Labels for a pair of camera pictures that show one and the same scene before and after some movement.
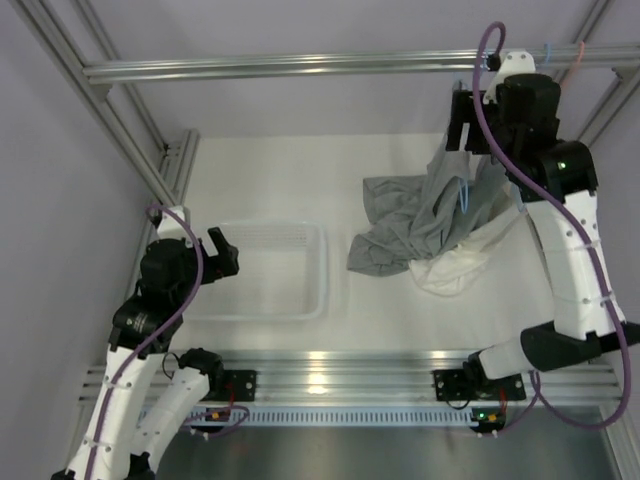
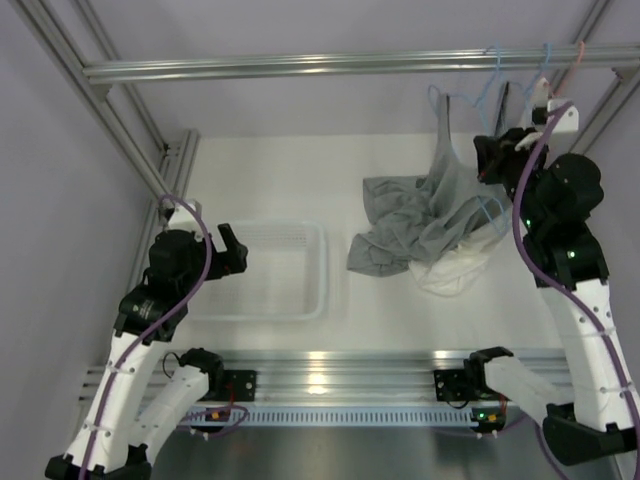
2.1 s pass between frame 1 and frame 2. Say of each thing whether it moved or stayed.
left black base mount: stayed
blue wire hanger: moved
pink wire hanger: stayed
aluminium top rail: stayed
